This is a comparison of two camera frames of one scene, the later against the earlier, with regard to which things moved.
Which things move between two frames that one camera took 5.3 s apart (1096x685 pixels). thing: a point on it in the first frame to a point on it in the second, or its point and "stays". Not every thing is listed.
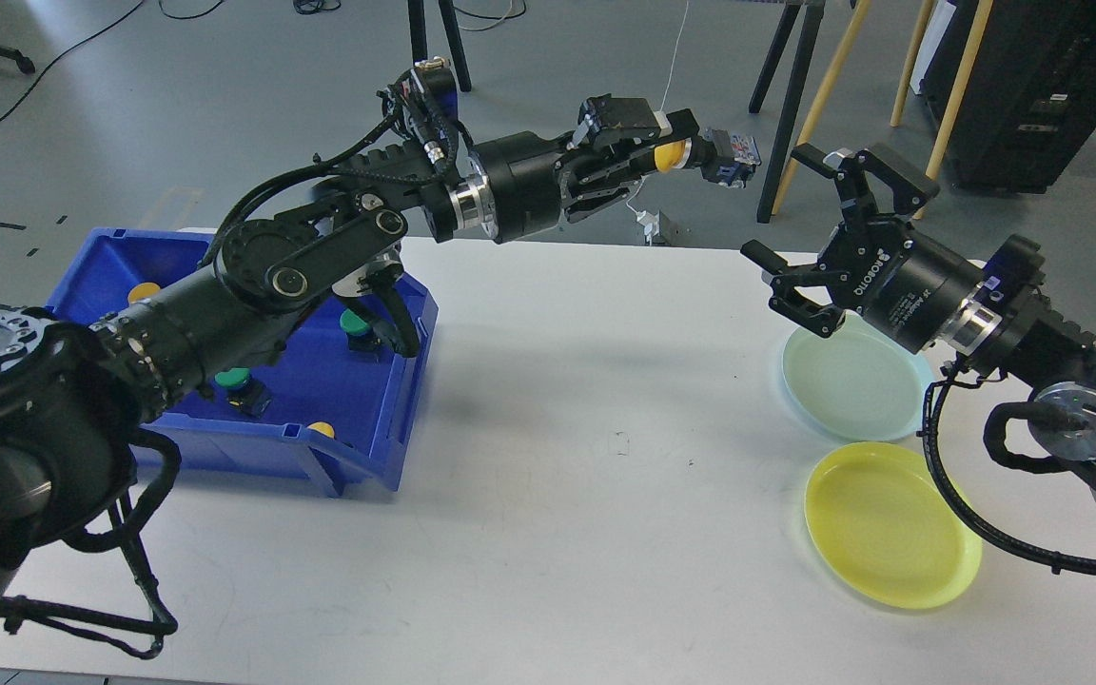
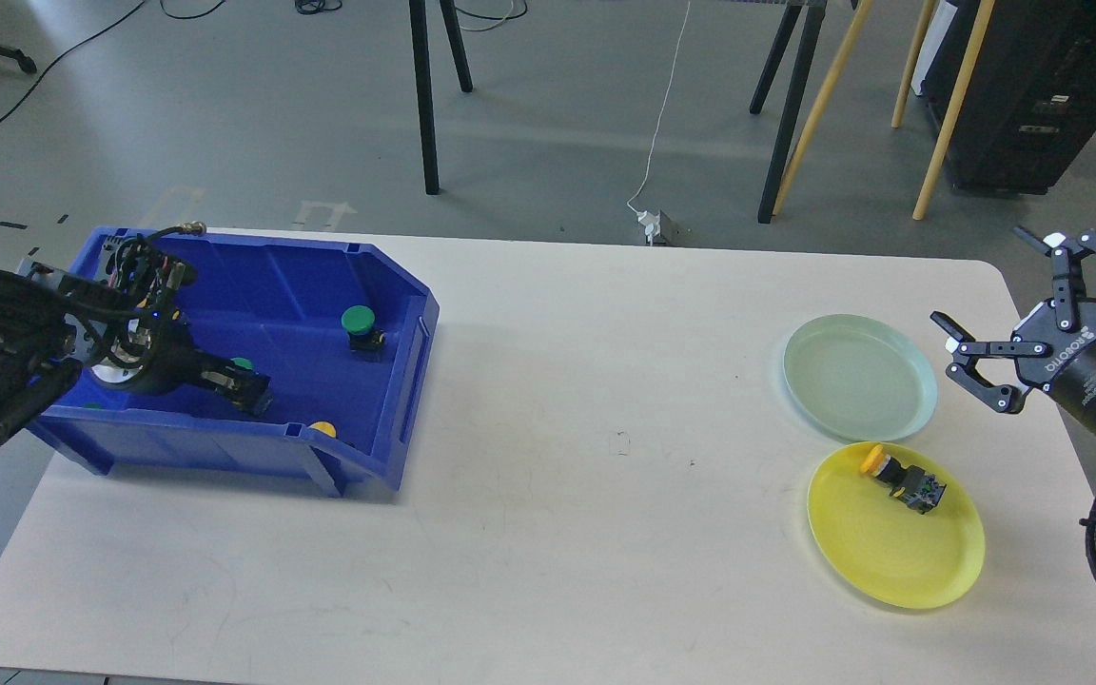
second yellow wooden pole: [981, 17] stays
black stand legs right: [812, 13] stays
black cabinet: [1045, 80] stays
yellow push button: [727, 159] to [910, 485]
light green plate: [857, 384] stays
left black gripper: [525, 191] to [153, 354]
